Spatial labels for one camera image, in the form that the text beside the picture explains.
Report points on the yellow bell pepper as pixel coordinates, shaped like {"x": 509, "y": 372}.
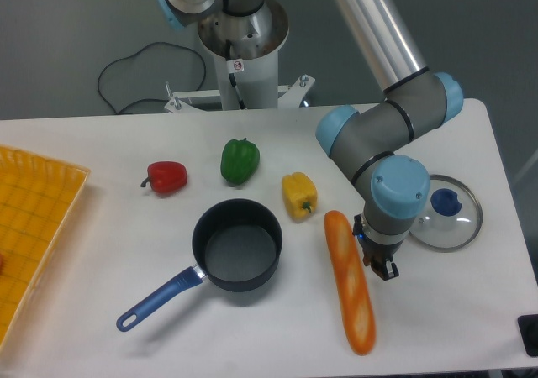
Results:
{"x": 299, "y": 195}

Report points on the glass lid blue knob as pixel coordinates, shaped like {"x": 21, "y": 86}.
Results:
{"x": 452, "y": 217}

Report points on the long orange bread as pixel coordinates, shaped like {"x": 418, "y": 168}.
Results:
{"x": 355, "y": 304}

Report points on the green bell pepper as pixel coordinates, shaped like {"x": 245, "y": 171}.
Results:
{"x": 239, "y": 160}

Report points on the dark saucepan blue handle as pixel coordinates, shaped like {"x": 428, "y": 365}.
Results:
{"x": 236, "y": 245}

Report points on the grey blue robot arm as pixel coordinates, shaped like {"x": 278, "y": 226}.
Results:
{"x": 364, "y": 145}

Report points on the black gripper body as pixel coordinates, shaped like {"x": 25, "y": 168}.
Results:
{"x": 374, "y": 251}

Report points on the black device table corner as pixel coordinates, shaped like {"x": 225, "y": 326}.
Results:
{"x": 528, "y": 330}

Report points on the red bell pepper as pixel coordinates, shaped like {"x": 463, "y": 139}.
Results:
{"x": 165, "y": 177}

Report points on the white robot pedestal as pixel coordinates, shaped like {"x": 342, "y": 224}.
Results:
{"x": 245, "y": 50}

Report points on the yellow woven basket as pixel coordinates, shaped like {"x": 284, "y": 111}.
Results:
{"x": 38, "y": 194}

